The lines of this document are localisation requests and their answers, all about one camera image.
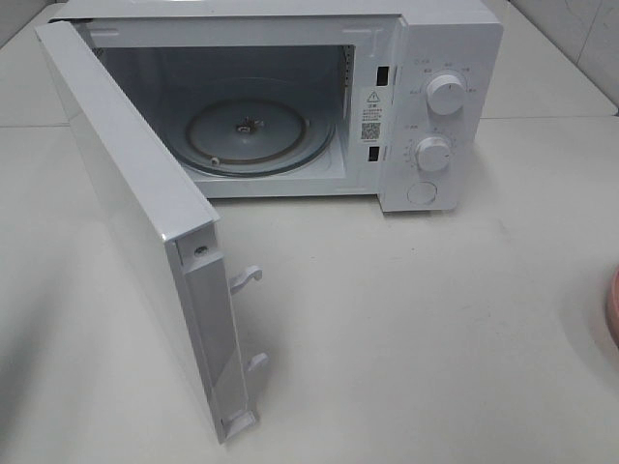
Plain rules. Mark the round white door button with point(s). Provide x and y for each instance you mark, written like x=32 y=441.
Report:
x=422 y=193

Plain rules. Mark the white dial knob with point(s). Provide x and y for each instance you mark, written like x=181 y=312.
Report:
x=433 y=154
x=445 y=94

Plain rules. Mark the pink round plate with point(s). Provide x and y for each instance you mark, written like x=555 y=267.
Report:
x=612 y=307

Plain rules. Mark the white microwave door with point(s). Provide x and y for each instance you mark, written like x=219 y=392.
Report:
x=163 y=225

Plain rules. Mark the glass microwave turntable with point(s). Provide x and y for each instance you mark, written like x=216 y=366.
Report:
x=250 y=138

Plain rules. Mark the white microwave oven body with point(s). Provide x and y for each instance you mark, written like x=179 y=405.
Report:
x=367 y=63

